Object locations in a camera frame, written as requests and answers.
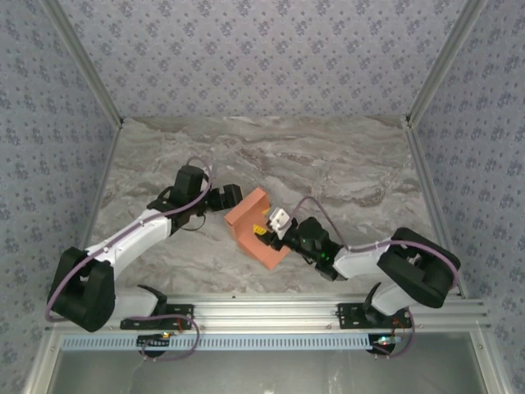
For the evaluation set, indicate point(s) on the aluminium table side rail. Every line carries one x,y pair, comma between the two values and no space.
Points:
430,184
92,213

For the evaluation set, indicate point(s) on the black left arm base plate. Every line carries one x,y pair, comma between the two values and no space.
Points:
180,318

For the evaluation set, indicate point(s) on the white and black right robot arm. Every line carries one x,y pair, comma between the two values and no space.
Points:
418,267

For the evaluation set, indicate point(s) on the small black electronics board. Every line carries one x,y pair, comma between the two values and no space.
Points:
153,341
385,342

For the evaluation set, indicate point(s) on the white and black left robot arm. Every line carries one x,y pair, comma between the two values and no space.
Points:
82,291

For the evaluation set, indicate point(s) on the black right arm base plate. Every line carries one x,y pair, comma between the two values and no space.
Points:
352,318

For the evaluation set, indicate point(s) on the grey metal lower panel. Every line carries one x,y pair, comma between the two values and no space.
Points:
266,373

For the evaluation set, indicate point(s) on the aluminium corner post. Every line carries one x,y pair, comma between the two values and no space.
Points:
445,61
82,61

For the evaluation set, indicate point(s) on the orange paper box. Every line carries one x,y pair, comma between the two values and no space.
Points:
256,246

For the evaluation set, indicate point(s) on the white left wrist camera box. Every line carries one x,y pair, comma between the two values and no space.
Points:
280,219

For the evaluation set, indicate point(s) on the aluminium front rail frame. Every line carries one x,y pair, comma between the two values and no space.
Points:
262,312

